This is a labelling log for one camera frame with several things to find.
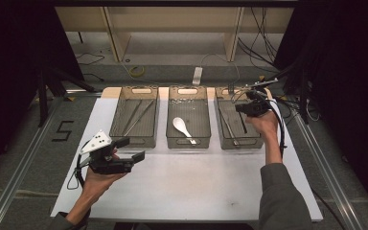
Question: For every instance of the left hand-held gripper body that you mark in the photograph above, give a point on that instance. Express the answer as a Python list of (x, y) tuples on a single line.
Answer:
[(96, 143)]

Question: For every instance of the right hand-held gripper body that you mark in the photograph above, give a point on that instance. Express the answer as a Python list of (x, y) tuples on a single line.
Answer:
[(258, 105)]

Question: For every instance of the steel table knife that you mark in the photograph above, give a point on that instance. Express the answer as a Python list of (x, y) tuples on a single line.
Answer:
[(228, 126)]

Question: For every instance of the smoky clear plastic bin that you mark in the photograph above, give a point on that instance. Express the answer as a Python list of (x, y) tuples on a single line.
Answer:
[(135, 118), (188, 108), (233, 131)]

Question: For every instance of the white ceramic spoon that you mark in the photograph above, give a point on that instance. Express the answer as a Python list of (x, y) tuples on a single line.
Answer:
[(179, 123)]

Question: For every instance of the person's right hand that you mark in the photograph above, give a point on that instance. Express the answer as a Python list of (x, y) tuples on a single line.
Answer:
[(265, 126)]

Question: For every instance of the person's left hand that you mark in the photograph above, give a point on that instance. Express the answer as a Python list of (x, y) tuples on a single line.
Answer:
[(97, 185)]

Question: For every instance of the black metal stand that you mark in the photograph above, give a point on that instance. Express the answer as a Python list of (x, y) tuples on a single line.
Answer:
[(43, 96), (303, 96)]

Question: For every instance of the white power strip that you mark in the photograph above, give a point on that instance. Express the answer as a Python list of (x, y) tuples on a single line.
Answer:
[(197, 75)]

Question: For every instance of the yellow tape roll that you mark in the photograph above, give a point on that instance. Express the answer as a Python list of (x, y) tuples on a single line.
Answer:
[(137, 71)]

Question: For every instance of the dark curtain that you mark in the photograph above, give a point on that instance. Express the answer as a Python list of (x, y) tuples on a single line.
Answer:
[(348, 80), (9, 64)]

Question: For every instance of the beige wooden shelf unit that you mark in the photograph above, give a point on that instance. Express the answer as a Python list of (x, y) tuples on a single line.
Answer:
[(172, 19)]

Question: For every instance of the aluminium rail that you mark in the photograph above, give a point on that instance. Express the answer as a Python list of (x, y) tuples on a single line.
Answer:
[(19, 172), (326, 175)]

